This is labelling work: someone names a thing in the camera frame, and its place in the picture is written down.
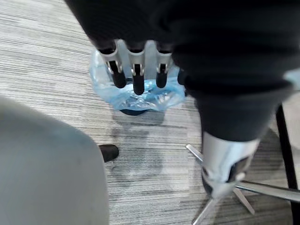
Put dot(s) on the robot silver leg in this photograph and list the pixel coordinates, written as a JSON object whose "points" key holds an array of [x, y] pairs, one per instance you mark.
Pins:
{"points": [[47, 164]]}

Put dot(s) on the black table leg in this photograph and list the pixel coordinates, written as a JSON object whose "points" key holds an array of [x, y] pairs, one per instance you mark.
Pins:
{"points": [[286, 150]]}

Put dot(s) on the robot dark foot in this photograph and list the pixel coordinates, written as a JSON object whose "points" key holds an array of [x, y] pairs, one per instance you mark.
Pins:
{"points": [[108, 152]]}

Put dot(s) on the chrome star chair base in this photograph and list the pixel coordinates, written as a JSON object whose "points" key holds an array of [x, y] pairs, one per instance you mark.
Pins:
{"points": [[246, 189]]}

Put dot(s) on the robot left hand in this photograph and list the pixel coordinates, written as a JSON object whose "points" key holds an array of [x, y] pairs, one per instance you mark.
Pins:
{"points": [[211, 58]]}

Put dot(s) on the small bin with blue bag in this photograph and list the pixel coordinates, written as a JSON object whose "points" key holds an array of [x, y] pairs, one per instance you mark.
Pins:
{"points": [[138, 96]]}

